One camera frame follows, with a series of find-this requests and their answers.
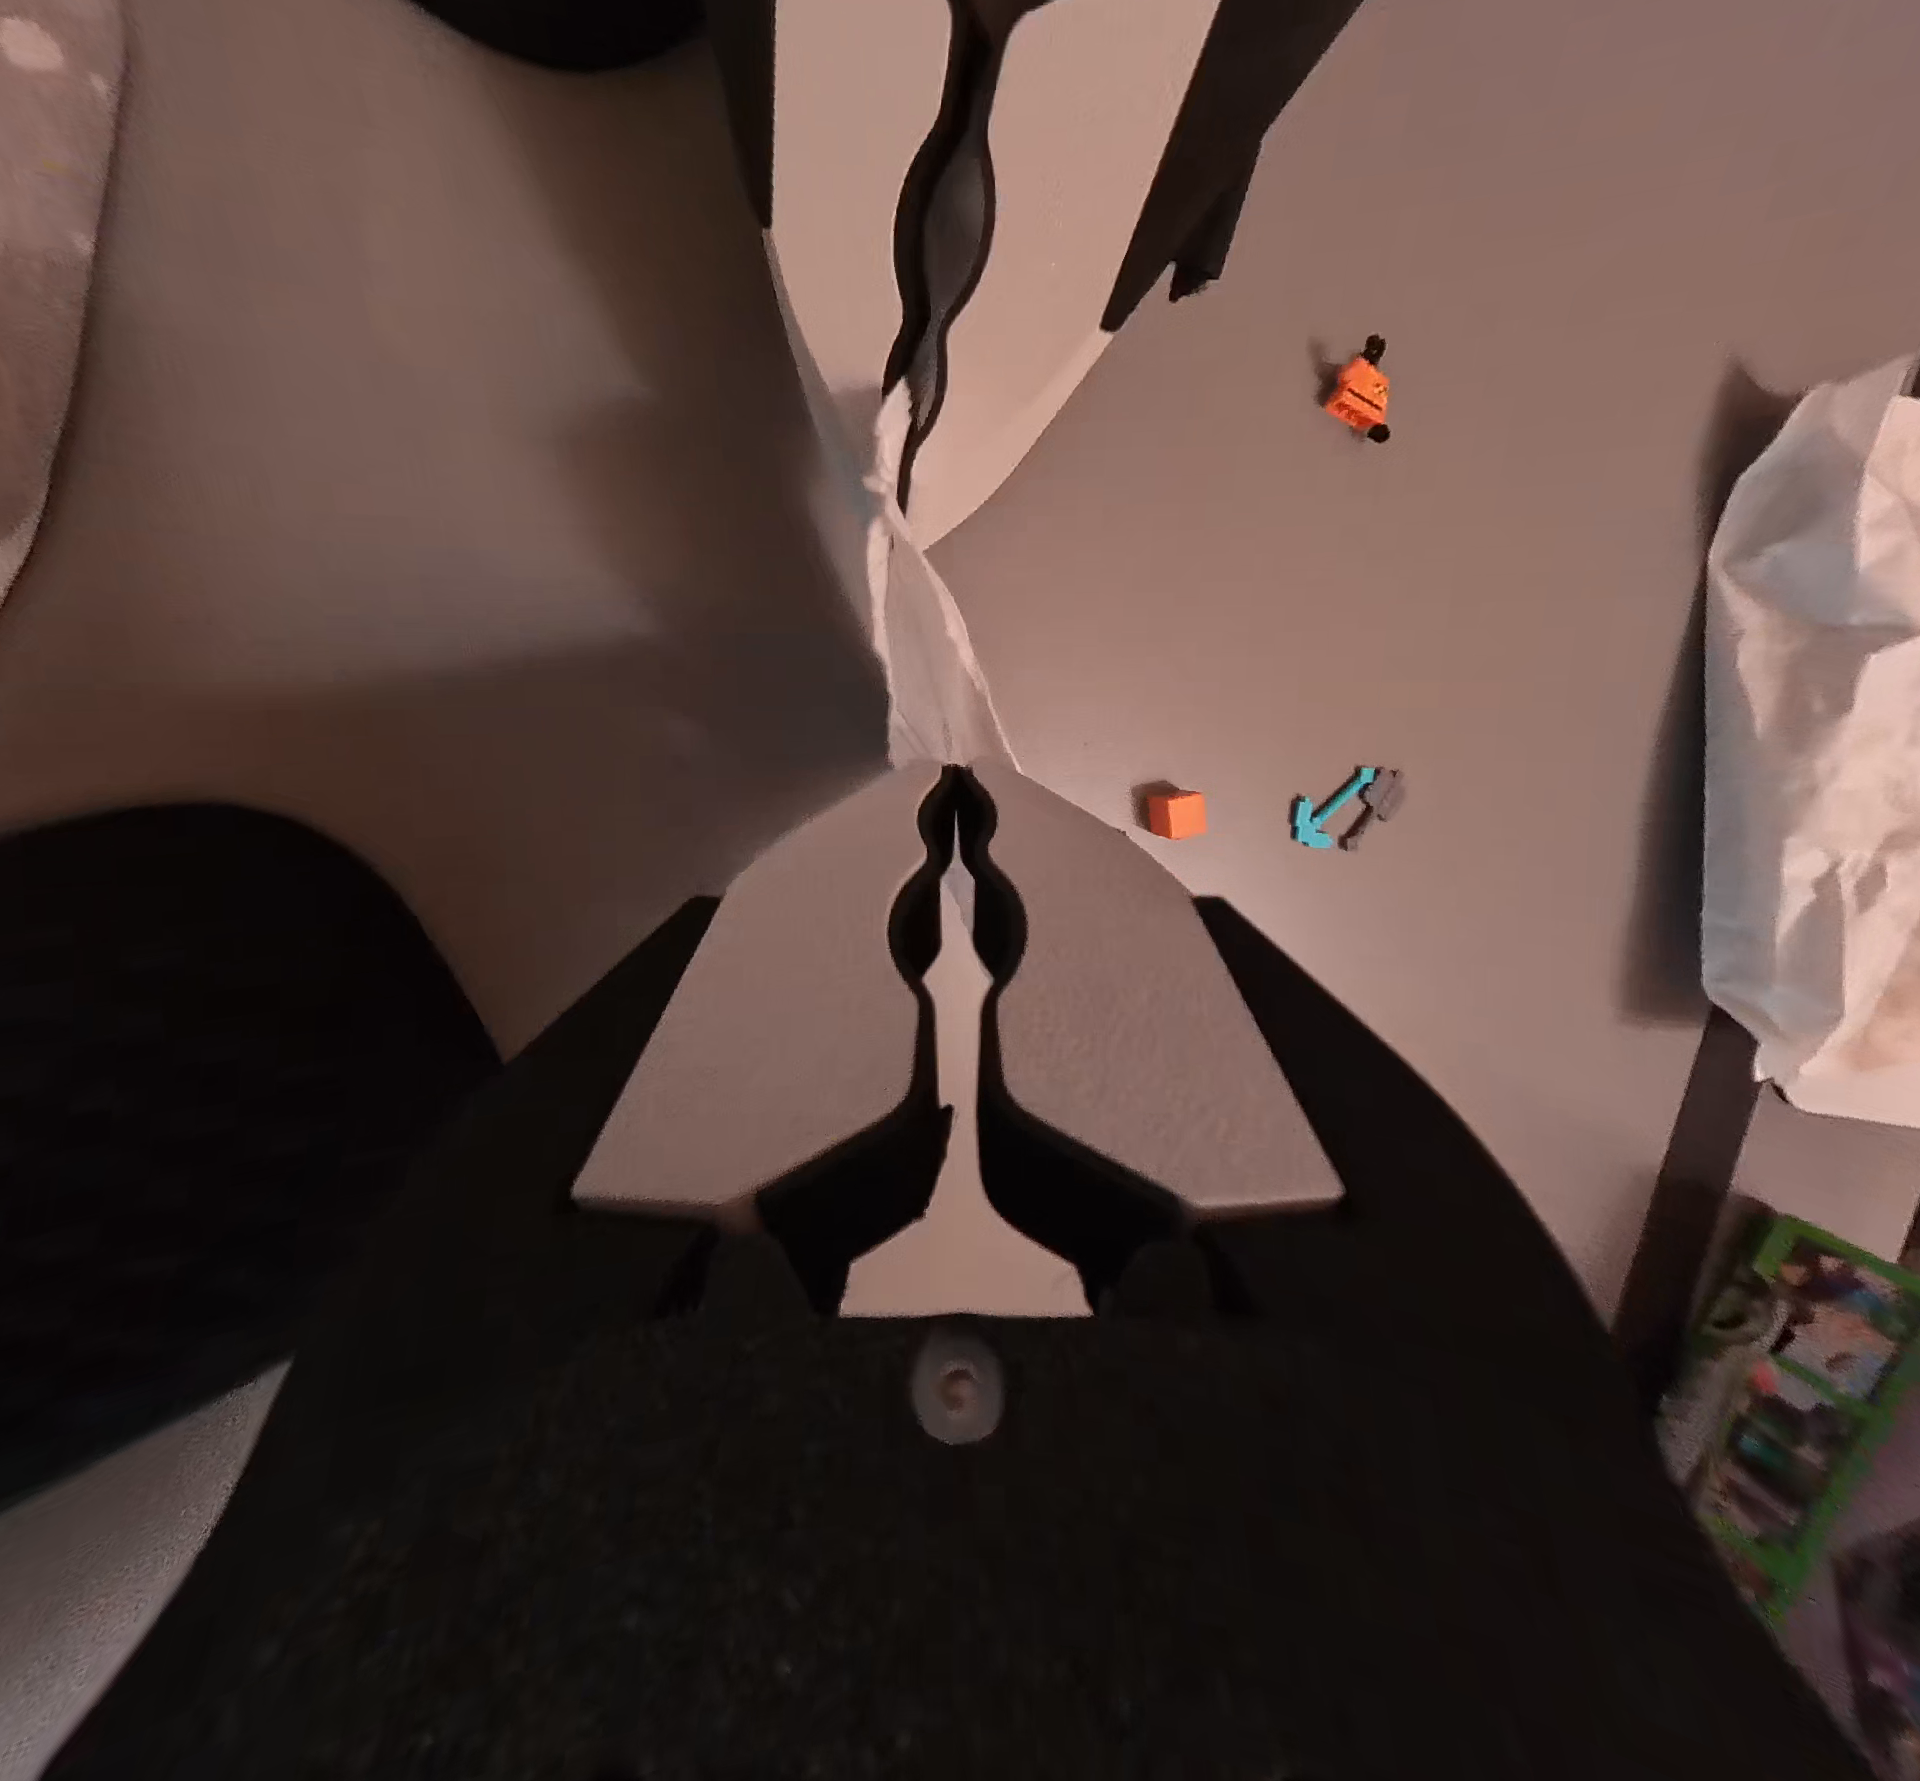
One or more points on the small printed paper bag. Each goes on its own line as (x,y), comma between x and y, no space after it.
(930,657)

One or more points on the green toy set box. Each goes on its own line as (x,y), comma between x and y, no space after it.
(1800,1436)

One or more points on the large printed paper bag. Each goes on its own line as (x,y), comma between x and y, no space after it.
(1813,761)

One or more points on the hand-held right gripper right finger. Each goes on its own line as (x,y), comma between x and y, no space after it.
(1154,1030)

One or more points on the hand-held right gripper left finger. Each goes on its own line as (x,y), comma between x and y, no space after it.
(751,1030)

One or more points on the cyan toy pickaxe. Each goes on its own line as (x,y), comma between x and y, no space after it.
(1320,819)

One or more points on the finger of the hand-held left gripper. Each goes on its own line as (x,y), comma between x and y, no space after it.
(1080,159)
(840,86)

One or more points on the orange figure torso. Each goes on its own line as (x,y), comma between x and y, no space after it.
(1356,389)

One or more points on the orange cube brick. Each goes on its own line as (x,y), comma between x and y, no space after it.
(1176,814)

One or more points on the grey toy axe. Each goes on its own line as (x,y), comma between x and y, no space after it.
(1390,798)

